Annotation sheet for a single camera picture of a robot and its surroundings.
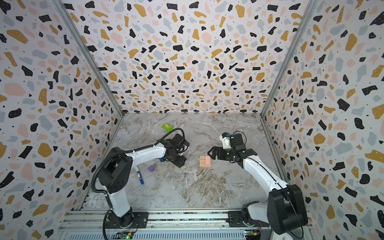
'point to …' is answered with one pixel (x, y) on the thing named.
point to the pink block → (208, 160)
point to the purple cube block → (151, 168)
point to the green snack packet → (167, 127)
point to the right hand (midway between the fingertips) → (212, 150)
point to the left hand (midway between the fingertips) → (181, 159)
